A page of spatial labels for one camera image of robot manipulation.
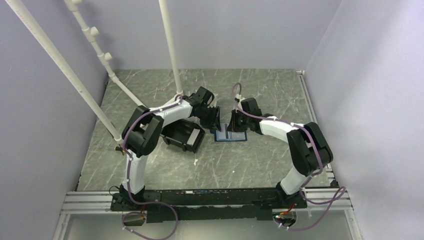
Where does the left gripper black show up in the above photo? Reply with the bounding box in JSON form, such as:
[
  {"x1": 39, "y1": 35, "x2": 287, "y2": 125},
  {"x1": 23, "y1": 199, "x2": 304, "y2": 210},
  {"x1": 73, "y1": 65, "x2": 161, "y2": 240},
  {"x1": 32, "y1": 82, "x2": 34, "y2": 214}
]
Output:
[{"x1": 198, "y1": 105, "x2": 222, "y2": 132}]

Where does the blue leather card holder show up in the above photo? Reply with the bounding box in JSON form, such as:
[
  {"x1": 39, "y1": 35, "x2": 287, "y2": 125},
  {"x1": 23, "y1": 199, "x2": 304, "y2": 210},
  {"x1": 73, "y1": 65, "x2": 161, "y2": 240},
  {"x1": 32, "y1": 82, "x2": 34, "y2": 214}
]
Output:
[{"x1": 210, "y1": 130, "x2": 248, "y2": 142}]

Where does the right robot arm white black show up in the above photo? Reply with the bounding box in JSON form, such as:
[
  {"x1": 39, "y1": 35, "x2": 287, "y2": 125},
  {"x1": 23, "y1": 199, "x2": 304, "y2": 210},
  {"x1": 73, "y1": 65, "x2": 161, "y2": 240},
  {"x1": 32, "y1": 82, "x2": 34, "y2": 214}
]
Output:
[{"x1": 228, "y1": 94, "x2": 334, "y2": 208}]

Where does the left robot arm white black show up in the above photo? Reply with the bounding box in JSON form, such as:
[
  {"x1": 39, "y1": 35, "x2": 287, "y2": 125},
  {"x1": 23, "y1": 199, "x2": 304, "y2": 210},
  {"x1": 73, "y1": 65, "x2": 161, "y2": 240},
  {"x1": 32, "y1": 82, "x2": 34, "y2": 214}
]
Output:
[{"x1": 119, "y1": 86, "x2": 221, "y2": 210}]

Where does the stack of cards in tray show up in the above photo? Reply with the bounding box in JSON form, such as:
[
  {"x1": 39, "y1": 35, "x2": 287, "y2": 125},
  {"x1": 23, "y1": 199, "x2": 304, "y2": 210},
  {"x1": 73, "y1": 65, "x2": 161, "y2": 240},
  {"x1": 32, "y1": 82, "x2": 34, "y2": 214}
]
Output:
[{"x1": 186, "y1": 128, "x2": 201, "y2": 146}]

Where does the black card tray box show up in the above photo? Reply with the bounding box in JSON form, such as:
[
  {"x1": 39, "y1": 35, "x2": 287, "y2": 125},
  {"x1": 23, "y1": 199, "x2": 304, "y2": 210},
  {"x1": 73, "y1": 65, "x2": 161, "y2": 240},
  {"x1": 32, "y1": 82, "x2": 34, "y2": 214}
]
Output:
[{"x1": 160, "y1": 119, "x2": 205, "y2": 153}]

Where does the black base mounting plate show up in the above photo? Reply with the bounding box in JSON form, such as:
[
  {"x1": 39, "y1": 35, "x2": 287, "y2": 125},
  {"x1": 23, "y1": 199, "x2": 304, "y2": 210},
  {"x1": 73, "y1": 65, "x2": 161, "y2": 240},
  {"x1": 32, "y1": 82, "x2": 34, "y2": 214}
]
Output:
[{"x1": 110, "y1": 187, "x2": 308, "y2": 223}]

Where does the yellow black screwdriver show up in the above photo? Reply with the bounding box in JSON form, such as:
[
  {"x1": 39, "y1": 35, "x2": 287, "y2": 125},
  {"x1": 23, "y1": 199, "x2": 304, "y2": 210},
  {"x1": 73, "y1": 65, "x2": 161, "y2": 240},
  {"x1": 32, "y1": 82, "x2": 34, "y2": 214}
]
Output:
[{"x1": 95, "y1": 143, "x2": 125, "y2": 155}]

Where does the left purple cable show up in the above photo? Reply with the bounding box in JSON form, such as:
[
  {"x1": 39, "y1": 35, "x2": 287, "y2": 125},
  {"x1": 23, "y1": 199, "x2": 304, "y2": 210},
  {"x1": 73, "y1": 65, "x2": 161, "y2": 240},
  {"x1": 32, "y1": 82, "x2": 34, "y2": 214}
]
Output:
[{"x1": 121, "y1": 94, "x2": 185, "y2": 240}]

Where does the aluminium extrusion rail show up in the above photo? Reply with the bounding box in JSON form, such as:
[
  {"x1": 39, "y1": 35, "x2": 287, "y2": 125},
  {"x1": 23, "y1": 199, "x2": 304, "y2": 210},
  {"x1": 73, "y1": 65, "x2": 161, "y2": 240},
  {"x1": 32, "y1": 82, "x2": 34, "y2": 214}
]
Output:
[{"x1": 61, "y1": 190, "x2": 354, "y2": 214}]

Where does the white PVC pipe frame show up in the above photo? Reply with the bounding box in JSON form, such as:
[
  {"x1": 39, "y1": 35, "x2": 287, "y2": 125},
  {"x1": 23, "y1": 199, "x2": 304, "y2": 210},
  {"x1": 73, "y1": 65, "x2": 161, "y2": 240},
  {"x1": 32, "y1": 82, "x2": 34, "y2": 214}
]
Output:
[{"x1": 6, "y1": 0, "x2": 184, "y2": 144}]

